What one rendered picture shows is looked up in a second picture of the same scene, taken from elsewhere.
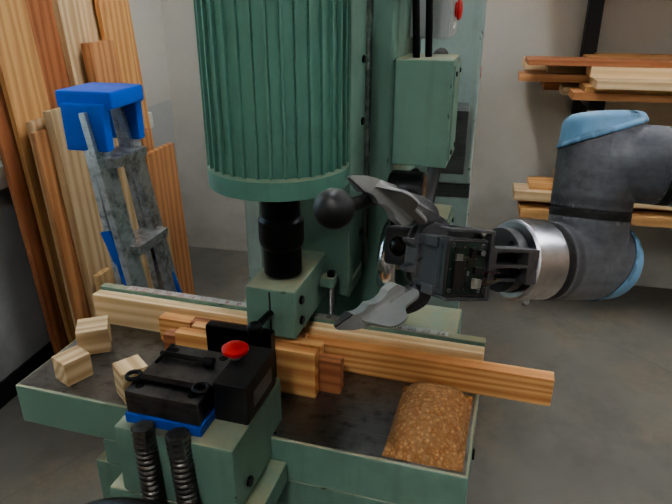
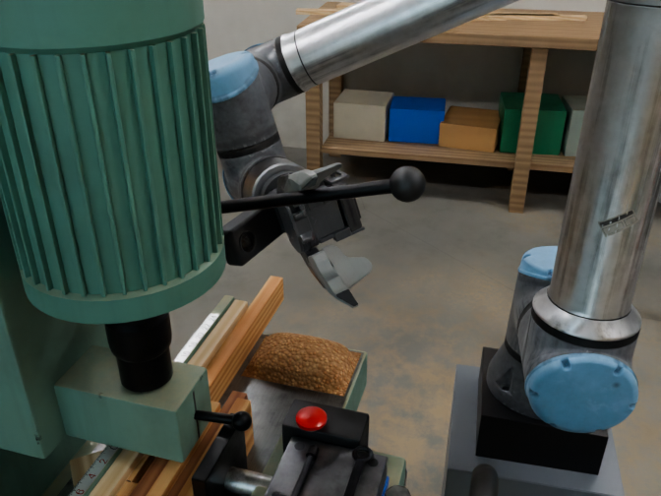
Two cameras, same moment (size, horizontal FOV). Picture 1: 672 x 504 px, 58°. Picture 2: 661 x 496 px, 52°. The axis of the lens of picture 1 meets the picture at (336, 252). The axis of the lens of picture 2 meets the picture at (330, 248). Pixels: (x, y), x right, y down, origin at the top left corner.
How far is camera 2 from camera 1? 0.82 m
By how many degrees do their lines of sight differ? 79
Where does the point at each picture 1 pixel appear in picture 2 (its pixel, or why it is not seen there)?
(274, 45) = (204, 81)
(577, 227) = (273, 153)
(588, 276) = not seen: hidden behind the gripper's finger
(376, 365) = (221, 383)
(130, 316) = not seen: outside the picture
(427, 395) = (295, 344)
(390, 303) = (333, 267)
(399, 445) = (339, 379)
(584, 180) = (262, 115)
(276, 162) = (215, 220)
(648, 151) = (267, 78)
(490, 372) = (265, 306)
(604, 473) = not seen: hidden behind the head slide
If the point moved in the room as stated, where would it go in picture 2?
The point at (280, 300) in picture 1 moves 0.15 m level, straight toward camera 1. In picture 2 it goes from (201, 389) to (347, 379)
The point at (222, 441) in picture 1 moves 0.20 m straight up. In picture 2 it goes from (391, 465) to (402, 299)
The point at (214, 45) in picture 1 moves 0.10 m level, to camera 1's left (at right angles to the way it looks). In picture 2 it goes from (162, 108) to (126, 162)
